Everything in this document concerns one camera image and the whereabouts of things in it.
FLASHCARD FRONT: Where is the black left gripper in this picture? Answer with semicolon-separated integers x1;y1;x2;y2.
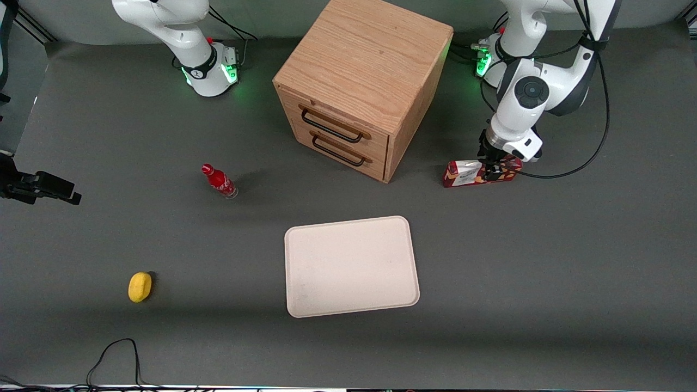
478;128;512;182

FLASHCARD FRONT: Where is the red tartan cookie box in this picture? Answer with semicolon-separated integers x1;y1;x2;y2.
442;154;523;188

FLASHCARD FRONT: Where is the black hanging strap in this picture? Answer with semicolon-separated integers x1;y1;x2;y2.
0;0;20;105

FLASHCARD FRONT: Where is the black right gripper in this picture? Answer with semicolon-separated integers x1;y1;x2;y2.
0;152;82;206

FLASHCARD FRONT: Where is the beige rectangular tray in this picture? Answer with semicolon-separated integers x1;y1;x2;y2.
284;216;421;319

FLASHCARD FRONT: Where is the wooden drawer front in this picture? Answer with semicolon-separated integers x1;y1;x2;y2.
279;90;390;160
294;124;388;183

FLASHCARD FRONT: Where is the black base cables right arm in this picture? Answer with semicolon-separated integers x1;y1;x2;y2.
208;5;258;69

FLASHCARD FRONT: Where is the wooden drawer cabinet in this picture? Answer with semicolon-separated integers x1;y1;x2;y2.
272;0;455;184

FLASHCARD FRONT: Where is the black base cables left arm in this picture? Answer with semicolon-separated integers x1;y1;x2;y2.
451;12;510;64

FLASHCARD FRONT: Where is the yellow lemon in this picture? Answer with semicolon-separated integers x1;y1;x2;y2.
128;271;154;304

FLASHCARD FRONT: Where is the black looped table cable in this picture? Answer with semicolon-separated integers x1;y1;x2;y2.
86;338;148;390

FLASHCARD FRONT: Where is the black base cables arm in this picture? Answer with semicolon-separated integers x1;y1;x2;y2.
208;5;258;69
451;12;510;64

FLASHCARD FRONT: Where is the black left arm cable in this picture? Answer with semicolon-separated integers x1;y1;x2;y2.
480;0;611;181

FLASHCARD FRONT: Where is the red cola bottle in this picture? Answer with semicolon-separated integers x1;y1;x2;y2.
201;163;239;200

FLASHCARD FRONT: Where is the black drawer handle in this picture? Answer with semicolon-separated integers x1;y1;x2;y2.
301;107;365;144
311;133;367;168

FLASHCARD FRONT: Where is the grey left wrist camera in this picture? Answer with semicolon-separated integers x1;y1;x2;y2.
503;136;544;163

